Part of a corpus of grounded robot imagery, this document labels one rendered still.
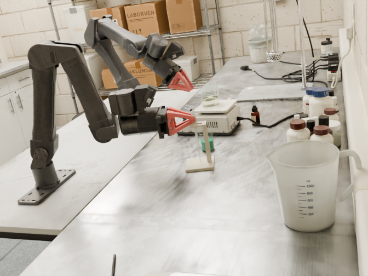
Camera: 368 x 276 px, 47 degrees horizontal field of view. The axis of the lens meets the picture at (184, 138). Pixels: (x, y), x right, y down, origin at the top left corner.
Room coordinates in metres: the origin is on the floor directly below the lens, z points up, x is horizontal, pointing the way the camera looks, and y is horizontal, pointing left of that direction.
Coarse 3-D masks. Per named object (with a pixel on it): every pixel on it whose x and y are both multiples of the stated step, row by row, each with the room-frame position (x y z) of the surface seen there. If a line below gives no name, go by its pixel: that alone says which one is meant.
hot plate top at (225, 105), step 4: (220, 100) 1.42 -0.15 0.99; (224, 100) 1.41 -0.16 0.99; (228, 100) 1.40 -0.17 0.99; (232, 100) 1.39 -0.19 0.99; (236, 100) 1.39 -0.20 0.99; (220, 104) 1.37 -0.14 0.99; (224, 104) 1.36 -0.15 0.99; (228, 104) 1.36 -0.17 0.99; (232, 104) 1.35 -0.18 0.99; (196, 108) 1.37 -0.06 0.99; (200, 108) 1.36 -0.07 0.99; (204, 108) 1.35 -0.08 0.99; (208, 108) 1.34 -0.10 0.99; (212, 108) 1.34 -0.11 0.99; (216, 108) 1.33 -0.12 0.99; (220, 108) 1.32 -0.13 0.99; (224, 108) 1.32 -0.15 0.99; (228, 108) 1.31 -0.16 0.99; (196, 112) 1.34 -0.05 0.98; (200, 112) 1.34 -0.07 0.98; (204, 112) 1.33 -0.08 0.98; (208, 112) 1.32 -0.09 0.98; (212, 112) 1.32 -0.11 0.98; (216, 112) 1.31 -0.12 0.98; (220, 112) 1.30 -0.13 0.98; (224, 112) 1.30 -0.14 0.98
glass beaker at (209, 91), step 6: (204, 84) 1.40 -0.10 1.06; (210, 84) 1.34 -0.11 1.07; (216, 84) 1.36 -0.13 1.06; (204, 90) 1.35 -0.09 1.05; (210, 90) 1.34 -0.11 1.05; (216, 90) 1.36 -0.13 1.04; (204, 96) 1.35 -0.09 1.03; (210, 96) 1.34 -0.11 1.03; (216, 96) 1.35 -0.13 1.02; (204, 102) 1.35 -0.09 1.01; (210, 102) 1.35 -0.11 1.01; (216, 102) 1.35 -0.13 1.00
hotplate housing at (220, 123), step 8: (232, 112) 1.33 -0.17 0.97; (200, 120) 1.33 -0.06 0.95; (208, 120) 1.32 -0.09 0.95; (216, 120) 1.31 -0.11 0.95; (224, 120) 1.29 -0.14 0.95; (232, 120) 1.32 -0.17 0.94; (184, 128) 1.36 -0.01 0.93; (192, 128) 1.35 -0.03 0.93; (200, 128) 1.33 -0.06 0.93; (208, 128) 1.32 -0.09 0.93; (216, 128) 1.31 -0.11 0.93; (224, 128) 1.29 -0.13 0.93; (232, 128) 1.31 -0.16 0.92
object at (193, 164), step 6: (192, 126) 1.08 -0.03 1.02; (198, 126) 1.08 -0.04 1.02; (204, 126) 1.09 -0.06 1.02; (204, 132) 1.09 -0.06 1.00; (204, 138) 1.09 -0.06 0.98; (210, 156) 1.09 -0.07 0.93; (186, 162) 1.12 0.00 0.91; (192, 162) 1.11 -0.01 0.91; (198, 162) 1.10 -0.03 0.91; (204, 162) 1.10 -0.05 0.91; (210, 162) 1.09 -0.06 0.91; (186, 168) 1.08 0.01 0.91; (192, 168) 1.07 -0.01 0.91; (198, 168) 1.06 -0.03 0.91; (204, 168) 1.06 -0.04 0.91; (210, 168) 1.06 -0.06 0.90
